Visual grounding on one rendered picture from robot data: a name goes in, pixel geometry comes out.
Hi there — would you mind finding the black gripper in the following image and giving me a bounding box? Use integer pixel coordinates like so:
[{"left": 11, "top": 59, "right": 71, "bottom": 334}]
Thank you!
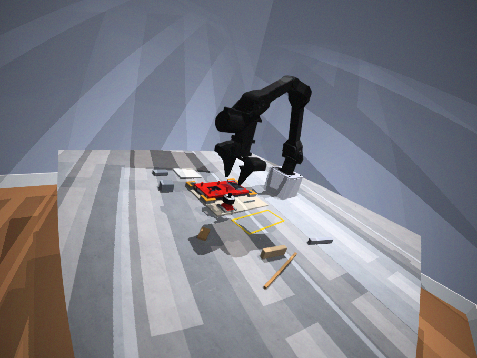
[{"left": 219, "top": 133, "right": 267, "bottom": 186}]

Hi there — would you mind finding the black wheel with grey rim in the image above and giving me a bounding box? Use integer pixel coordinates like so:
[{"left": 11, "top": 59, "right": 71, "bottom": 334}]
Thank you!
[{"left": 223, "top": 194, "right": 235, "bottom": 205}]

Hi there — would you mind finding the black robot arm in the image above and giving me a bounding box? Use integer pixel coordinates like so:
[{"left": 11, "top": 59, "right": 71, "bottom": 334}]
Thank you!
[{"left": 215, "top": 75, "right": 312, "bottom": 175}]

